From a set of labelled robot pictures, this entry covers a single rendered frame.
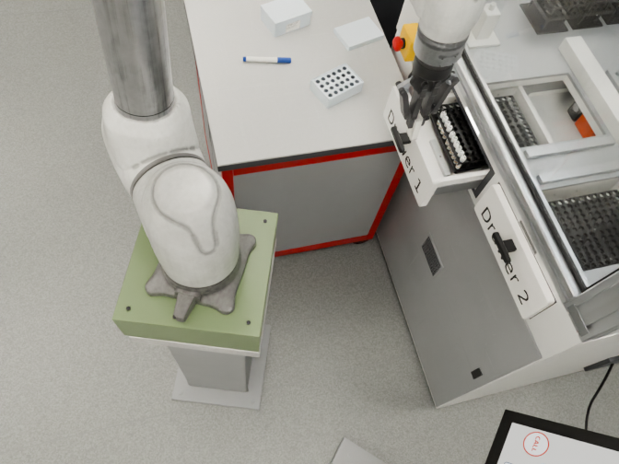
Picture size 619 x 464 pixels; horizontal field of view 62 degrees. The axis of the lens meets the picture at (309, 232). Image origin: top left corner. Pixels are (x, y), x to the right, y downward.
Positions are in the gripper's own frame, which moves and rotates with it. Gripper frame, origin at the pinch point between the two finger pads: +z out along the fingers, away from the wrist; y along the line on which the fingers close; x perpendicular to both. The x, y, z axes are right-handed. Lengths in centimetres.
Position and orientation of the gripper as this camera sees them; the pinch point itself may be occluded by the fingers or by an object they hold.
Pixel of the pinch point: (414, 125)
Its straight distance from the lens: 116.9
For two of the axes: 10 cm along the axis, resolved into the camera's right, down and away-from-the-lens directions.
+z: -0.2, 4.8, 8.8
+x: -2.5, -8.5, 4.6
